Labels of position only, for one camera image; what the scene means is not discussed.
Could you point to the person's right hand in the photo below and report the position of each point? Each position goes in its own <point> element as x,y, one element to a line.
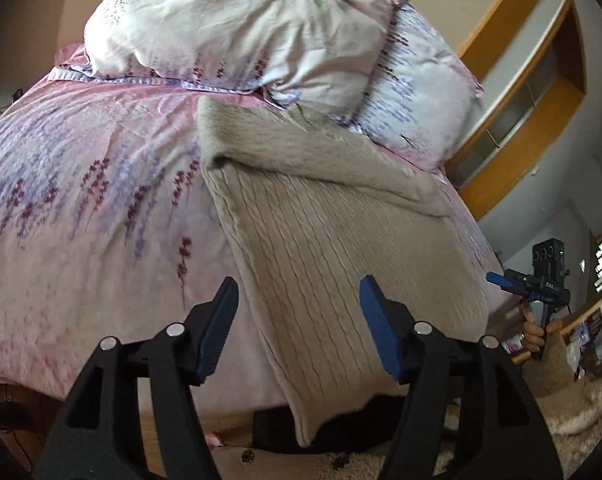
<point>533,335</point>

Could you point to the wooden headboard shelf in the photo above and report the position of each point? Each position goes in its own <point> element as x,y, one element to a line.
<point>526,160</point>

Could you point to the large white floral pillow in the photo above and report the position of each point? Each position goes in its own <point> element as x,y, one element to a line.
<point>221,25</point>

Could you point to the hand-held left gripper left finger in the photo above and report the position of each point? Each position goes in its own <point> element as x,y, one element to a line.
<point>215,329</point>

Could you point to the white pillow with purple flowers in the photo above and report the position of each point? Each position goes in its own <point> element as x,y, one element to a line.
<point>421,90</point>

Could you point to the pink floral bed sheet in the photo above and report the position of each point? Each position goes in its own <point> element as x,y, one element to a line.
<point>91,220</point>

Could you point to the wooden desk with books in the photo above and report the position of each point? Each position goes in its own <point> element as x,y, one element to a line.
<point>598,330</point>

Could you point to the beige knit sweater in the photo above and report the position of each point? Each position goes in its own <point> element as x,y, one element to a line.
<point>321,240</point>

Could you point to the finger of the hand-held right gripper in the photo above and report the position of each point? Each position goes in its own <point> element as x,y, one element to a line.
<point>497,278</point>

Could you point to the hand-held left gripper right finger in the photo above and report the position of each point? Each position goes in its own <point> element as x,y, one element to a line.
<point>380,324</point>

